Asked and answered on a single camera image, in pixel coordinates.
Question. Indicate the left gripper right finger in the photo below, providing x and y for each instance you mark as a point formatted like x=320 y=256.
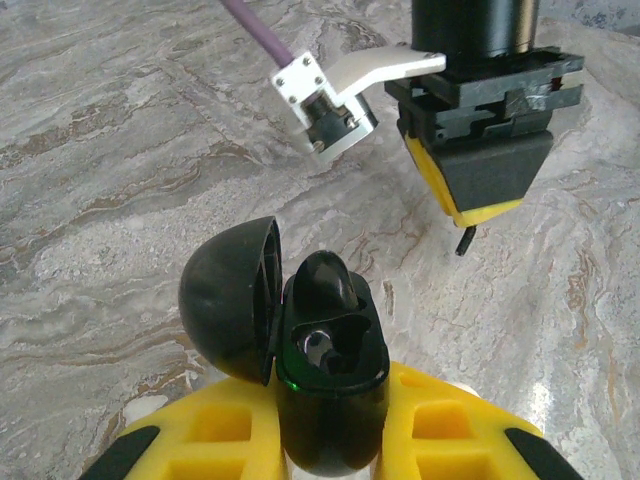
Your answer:
x=490 y=445

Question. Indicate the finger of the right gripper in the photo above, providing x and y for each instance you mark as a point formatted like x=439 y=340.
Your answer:
x=427 y=165
x=490 y=175

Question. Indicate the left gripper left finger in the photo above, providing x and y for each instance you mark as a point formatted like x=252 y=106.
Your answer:
x=165 y=450

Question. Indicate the black earbud charging case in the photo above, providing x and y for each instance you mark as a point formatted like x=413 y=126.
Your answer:
x=330 y=430

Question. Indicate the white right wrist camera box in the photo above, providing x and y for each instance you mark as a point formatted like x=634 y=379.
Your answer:
x=300 y=80

